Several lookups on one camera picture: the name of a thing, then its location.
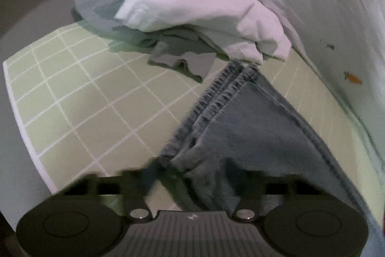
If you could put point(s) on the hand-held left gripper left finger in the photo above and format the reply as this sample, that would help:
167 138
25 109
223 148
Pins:
132 184

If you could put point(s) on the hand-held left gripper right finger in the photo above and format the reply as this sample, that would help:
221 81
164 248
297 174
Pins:
252 187

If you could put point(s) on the blue denim jeans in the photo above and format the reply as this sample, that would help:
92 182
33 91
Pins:
255 130

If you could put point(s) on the grey-blue garment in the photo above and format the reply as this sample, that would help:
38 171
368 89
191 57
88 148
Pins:
99 4

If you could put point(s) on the light blue printed blanket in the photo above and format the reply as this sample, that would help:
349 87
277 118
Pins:
346 19

